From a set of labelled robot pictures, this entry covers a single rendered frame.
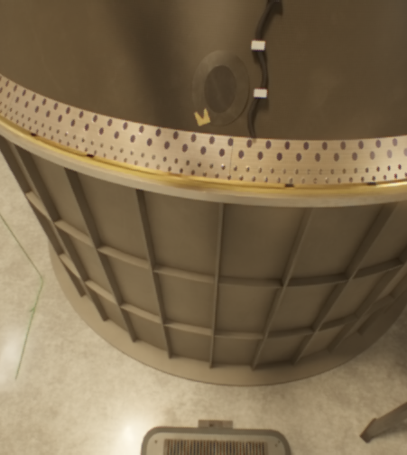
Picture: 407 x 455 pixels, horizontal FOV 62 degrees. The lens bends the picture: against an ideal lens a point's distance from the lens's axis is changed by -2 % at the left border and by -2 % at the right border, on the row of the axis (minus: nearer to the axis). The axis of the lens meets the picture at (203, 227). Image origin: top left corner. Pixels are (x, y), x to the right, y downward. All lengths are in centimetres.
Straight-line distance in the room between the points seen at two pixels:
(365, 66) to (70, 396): 163
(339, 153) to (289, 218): 18
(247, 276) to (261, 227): 22
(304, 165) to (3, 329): 171
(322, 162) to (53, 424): 151
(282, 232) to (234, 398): 101
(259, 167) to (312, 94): 17
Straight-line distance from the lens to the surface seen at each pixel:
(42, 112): 89
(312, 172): 71
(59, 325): 192
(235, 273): 99
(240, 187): 68
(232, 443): 139
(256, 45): 68
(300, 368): 175
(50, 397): 180
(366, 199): 75
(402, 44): 78
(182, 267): 100
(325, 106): 72
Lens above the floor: 164
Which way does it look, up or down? 50 degrees down
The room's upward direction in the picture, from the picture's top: 1 degrees clockwise
